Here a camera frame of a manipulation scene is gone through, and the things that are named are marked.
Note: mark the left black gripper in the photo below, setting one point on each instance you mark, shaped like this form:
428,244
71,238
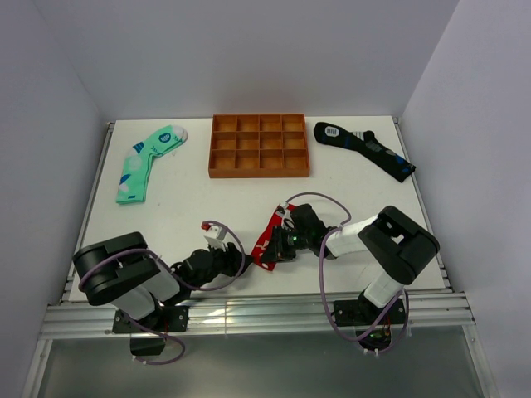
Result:
236,262

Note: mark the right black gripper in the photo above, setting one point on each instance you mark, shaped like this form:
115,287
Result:
276,249

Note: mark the red santa sock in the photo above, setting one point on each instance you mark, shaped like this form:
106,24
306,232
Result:
264,240

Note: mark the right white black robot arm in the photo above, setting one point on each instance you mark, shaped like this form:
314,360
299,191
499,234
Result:
402,247

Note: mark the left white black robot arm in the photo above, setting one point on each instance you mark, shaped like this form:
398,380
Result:
120,271

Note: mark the orange compartment tray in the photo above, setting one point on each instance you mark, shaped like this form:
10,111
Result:
258,146

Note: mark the black blue sports sock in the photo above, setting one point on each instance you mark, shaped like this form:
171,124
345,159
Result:
366,144

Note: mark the mint green patterned sock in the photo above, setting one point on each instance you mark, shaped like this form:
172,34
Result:
138,162

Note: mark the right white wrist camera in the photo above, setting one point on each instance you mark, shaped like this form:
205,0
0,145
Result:
283,214

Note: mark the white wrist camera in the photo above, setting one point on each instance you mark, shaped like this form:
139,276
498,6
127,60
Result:
214,235
283,214

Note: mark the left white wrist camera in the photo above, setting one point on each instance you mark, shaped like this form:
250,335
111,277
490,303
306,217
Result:
214,235

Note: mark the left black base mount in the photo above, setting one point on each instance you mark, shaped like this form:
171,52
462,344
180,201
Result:
148,337

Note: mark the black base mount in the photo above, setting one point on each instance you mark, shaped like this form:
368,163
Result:
360,313
148,337

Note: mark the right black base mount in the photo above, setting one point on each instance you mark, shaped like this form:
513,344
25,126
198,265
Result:
360,313

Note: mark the aluminium front rail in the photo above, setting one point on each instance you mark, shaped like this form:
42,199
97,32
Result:
248,316

